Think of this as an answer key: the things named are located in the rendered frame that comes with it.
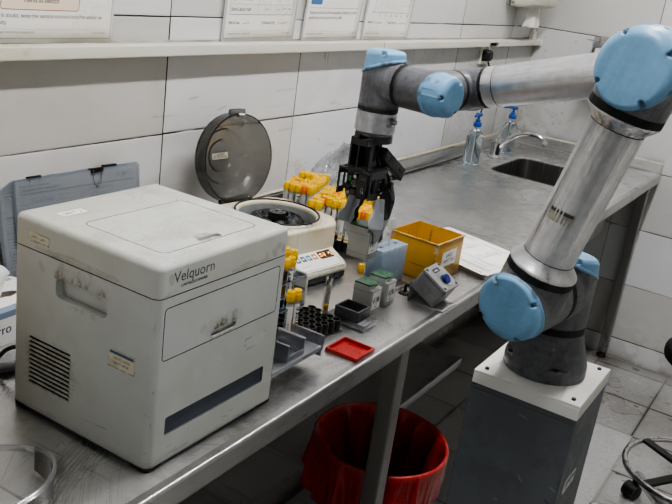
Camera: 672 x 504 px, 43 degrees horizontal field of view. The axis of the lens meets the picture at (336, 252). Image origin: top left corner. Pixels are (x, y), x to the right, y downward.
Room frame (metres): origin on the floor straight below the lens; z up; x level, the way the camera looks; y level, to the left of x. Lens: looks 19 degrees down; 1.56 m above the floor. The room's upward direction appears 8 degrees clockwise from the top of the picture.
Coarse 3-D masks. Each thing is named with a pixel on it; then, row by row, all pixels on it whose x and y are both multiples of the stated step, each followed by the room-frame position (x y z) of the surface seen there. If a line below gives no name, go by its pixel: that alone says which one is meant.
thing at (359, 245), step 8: (352, 232) 1.56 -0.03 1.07; (360, 232) 1.56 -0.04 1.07; (368, 232) 1.55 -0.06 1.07; (352, 240) 1.56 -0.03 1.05; (360, 240) 1.56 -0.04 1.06; (368, 240) 1.55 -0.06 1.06; (352, 248) 1.56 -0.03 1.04; (360, 248) 1.55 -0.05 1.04; (368, 248) 1.55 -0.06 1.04; (376, 248) 1.58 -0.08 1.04; (352, 256) 1.56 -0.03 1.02; (360, 256) 1.55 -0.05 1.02; (368, 256) 1.55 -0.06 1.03
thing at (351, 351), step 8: (344, 336) 1.48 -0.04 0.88; (336, 344) 1.45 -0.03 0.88; (344, 344) 1.46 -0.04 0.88; (352, 344) 1.47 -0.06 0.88; (360, 344) 1.46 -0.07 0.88; (336, 352) 1.41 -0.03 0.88; (344, 352) 1.43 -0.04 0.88; (352, 352) 1.43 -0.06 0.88; (360, 352) 1.44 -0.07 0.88; (368, 352) 1.43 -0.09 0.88; (352, 360) 1.40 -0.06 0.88
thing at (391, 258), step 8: (392, 240) 1.84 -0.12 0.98; (384, 248) 1.77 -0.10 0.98; (392, 248) 1.78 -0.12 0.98; (400, 248) 1.81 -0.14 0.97; (376, 256) 1.76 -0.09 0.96; (384, 256) 1.75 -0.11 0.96; (392, 256) 1.78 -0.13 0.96; (400, 256) 1.81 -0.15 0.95; (368, 264) 1.77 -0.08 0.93; (376, 264) 1.75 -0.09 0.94; (384, 264) 1.76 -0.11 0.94; (392, 264) 1.79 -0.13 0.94; (400, 264) 1.82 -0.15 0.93; (368, 272) 1.76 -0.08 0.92; (392, 272) 1.79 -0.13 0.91; (400, 272) 1.82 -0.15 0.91; (400, 280) 1.83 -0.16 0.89
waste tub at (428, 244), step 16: (416, 224) 2.02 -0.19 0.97; (432, 224) 2.01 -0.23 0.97; (400, 240) 1.91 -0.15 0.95; (416, 240) 1.89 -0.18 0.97; (432, 240) 2.01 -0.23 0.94; (448, 240) 1.90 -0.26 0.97; (416, 256) 1.88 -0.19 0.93; (432, 256) 1.86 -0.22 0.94; (448, 256) 1.91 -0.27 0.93; (416, 272) 1.88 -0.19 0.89; (448, 272) 1.92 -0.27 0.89
